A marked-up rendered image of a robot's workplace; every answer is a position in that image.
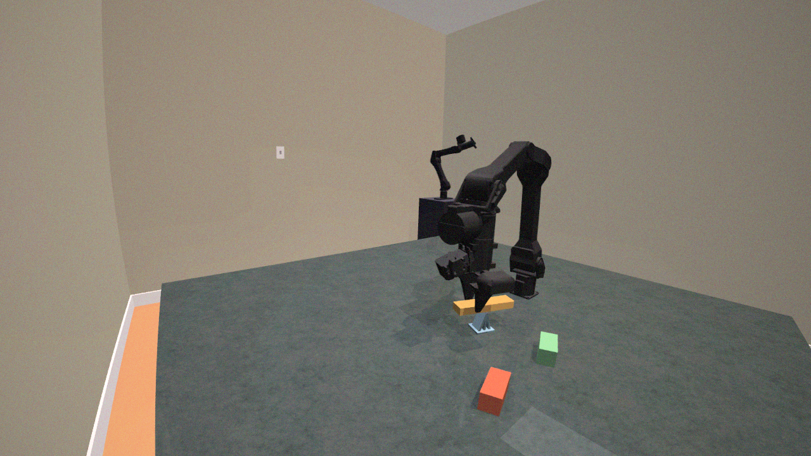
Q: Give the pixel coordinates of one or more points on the orange block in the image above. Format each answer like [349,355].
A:
[493,391]

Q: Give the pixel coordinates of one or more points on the light green block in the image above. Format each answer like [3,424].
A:
[547,349]

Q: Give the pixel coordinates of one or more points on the yellow-orange bar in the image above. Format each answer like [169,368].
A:
[494,303]

